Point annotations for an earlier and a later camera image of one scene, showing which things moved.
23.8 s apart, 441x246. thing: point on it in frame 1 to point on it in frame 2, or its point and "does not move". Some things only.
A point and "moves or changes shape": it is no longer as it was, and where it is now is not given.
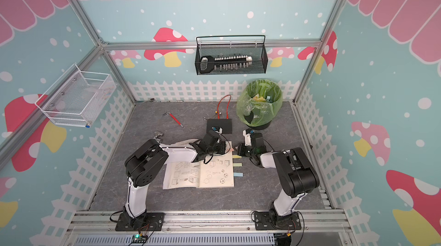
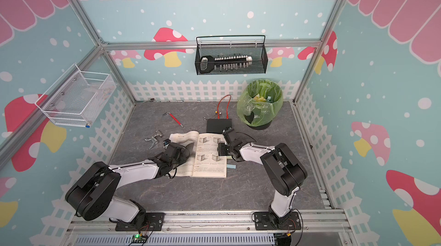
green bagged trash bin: x=259 y=103 does not move
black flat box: x=225 y=124 does not move
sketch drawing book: x=211 y=171 moves or changes shape
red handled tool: x=173 y=117 does not move
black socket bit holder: x=209 y=64 does not move
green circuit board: x=139 y=238 does not move
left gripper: x=223 y=146 to x=183 y=158
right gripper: x=240 y=150 to x=220 y=149
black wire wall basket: x=231 y=58 does not move
